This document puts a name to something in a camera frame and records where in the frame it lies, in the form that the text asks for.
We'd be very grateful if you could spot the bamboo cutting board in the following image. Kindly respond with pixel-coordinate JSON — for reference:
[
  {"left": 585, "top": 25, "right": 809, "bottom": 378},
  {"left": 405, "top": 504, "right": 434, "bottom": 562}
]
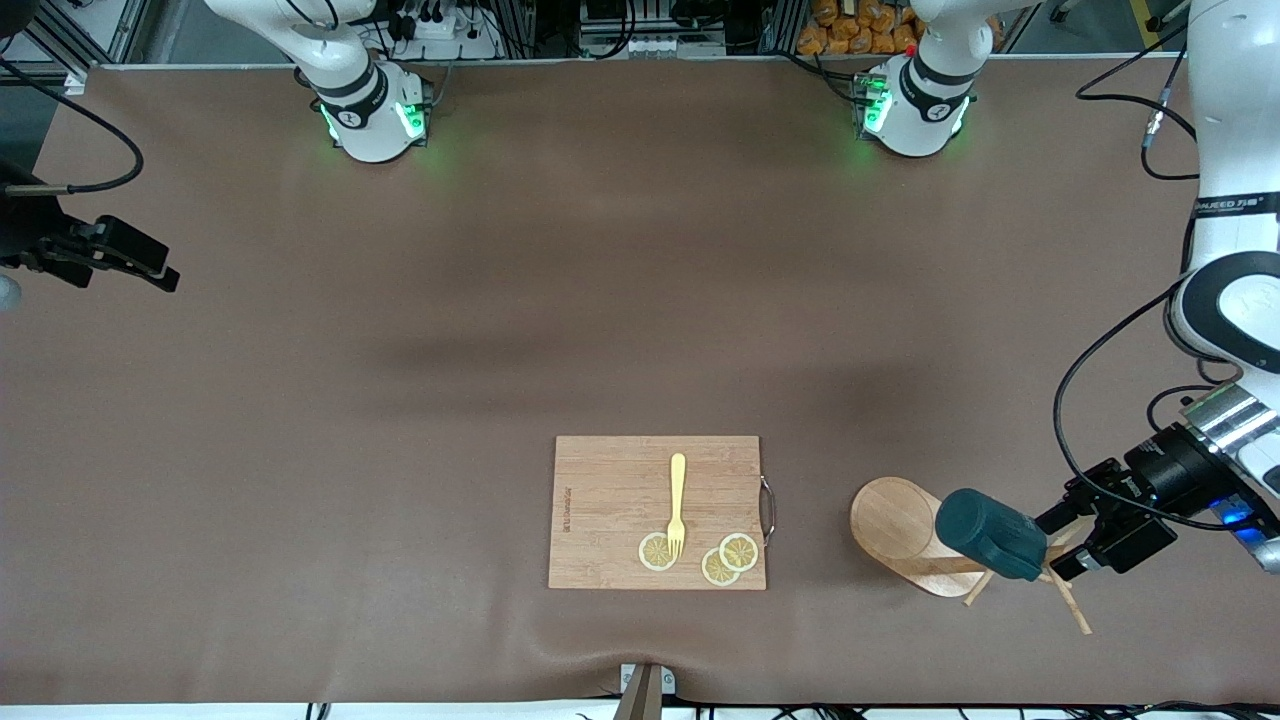
[{"left": 548, "top": 435, "right": 777, "bottom": 591}]

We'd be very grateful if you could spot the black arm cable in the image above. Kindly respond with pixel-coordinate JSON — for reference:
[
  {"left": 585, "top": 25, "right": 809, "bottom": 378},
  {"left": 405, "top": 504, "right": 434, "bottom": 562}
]
[
  {"left": 1053, "top": 20, "right": 1216, "bottom": 526},
  {"left": 0, "top": 60, "right": 145, "bottom": 194}
]

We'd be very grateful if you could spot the aluminium camera post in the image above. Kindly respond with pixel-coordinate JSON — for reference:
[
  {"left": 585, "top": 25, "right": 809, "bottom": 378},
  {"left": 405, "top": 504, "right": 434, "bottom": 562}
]
[{"left": 612, "top": 662, "right": 676, "bottom": 720}]

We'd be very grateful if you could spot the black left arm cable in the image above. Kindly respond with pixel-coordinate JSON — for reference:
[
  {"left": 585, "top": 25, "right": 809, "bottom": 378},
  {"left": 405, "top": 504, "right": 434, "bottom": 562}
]
[{"left": 1053, "top": 20, "right": 1216, "bottom": 526}]

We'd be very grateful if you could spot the grey equipment box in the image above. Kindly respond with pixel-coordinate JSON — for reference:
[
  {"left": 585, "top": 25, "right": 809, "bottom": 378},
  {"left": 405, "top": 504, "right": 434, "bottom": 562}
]
[{"left": 578, "top": 0, "right": 729, "bottom": 59}]

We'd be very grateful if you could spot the bag of orange fruit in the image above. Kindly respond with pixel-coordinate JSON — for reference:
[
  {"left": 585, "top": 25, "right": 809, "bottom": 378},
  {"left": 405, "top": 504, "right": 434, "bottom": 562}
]
[{"left": 797, "top": 0, "right": 1003, "bottom": 56}]

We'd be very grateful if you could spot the teal mug with yellow inside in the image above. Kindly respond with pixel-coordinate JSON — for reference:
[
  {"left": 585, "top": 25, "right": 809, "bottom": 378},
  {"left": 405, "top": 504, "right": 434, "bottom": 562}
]
[{"left": 935, "top": 488, "right": 1049, "bottom": 583}]

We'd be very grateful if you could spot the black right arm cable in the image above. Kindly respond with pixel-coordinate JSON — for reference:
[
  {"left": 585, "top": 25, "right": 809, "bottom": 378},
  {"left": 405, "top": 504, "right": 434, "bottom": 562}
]
[{"left": 0, "top": 60, "right": 145, "bottom": 194}]

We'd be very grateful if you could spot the yellow plastic fork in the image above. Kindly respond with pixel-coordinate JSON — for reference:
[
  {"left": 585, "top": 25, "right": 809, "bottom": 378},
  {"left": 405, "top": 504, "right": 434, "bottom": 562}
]
[{"left": 667, "top": 453, "right": 688, "bottom": 559}]

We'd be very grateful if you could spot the white power strip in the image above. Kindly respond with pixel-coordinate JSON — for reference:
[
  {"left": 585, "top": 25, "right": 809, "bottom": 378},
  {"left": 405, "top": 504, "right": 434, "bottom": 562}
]
[{"left": 385, "top": 8, "right": 501, "bottom": 61}]

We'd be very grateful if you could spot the wooden mug tree rack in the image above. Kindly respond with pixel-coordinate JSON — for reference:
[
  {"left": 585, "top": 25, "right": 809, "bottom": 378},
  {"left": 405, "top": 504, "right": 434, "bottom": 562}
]
[{"left": 849, "top": 477, "right": 1093, "bottom": 635}]

